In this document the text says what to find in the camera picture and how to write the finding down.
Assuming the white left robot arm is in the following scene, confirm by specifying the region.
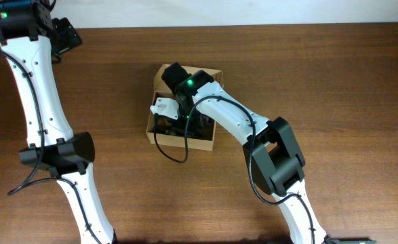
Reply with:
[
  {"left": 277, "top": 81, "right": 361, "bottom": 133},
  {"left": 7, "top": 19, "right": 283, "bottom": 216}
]
[{"left": 0, "top": 0, "right": 118, "bottom": 243}]

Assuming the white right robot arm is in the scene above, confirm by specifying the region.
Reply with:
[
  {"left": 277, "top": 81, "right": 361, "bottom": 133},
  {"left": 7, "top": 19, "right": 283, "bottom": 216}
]
[{"left": 152, "top": 63, "right": 328, "bottom": 243}]

